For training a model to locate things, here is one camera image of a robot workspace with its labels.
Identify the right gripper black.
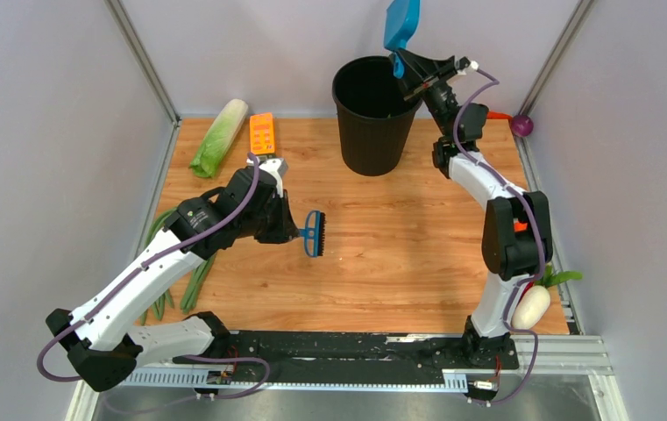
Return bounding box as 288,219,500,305
392,47,460,139

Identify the blue hand brush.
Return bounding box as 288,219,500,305
299,210,326,258

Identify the blue dustpan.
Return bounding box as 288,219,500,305
383,0,421,79

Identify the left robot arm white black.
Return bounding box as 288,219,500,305
37,159,299,392

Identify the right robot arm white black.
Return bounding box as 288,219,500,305
389,48,553,367

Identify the black plastic trash bin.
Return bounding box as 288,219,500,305
331,56,422,176

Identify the carrot toy back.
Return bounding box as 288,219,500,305
487,111,513,120

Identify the carrot toy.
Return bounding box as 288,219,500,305
514,221,529,232
487,111,513,120

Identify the orange carton box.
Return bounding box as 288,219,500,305
249,112,277,159

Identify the napa cabbage toy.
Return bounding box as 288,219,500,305
189,98,249,178

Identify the purple onion toy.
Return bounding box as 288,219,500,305
509,115,535,137

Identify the green long beans bundle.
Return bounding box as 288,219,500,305
138,208,216,325

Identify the carrot toy right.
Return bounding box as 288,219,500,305
514,221,529,232

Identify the white radish toy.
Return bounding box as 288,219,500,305
511,263,583,330

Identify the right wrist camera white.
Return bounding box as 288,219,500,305
455,57,479,76

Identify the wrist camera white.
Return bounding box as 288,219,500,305
455,57,479,76
246,153,288,197

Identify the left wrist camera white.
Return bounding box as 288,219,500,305
246,153,288,197

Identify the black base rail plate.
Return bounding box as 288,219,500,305
171,330,520,385

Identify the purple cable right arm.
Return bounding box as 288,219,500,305
451,68,549,406

